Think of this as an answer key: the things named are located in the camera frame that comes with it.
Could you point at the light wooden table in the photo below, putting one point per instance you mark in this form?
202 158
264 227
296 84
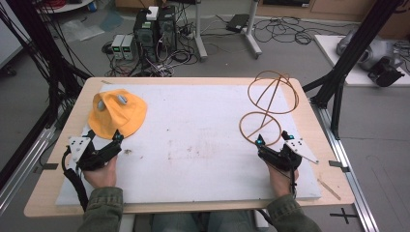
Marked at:
325 129

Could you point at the white foam mat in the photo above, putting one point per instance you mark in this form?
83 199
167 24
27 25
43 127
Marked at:
199 141

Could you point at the black device on platform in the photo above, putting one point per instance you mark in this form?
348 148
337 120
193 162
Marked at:
385 72

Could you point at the thin wooden stick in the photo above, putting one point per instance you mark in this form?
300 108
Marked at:
328 189

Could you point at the grey rounded shell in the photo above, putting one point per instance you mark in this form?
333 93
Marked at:
370 51

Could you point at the person's right hand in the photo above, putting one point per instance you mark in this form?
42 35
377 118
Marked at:
281 182

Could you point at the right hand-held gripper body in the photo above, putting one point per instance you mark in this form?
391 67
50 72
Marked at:
286 156

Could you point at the person's left hand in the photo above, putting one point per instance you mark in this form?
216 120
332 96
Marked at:
100 176

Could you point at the grey bench power supply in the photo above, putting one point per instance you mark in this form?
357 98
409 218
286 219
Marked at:
117 47
128 47

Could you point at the white metal stand leg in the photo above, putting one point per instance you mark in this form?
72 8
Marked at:
199 31
252 31

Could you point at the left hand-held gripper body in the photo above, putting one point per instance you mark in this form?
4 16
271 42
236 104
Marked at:
84 154

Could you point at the flat black box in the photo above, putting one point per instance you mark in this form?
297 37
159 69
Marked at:
237 22

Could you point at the black computer tower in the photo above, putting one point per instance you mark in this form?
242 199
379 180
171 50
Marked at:
167 28
145 32

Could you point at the person's legs in jeans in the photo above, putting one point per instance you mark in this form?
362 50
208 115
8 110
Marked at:
199 223

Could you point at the silver aluminium rail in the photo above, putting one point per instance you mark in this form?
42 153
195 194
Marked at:
346 174
25 162

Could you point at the white platform board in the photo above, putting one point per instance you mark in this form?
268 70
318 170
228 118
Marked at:
351 77

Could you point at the white box on tower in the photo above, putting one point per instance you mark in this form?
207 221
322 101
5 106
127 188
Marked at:
152 13

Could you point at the black metal frame strut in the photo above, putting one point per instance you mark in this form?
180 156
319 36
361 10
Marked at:
351 51

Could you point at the yellow hat with grey ears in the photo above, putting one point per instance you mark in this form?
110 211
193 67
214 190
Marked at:
120 116

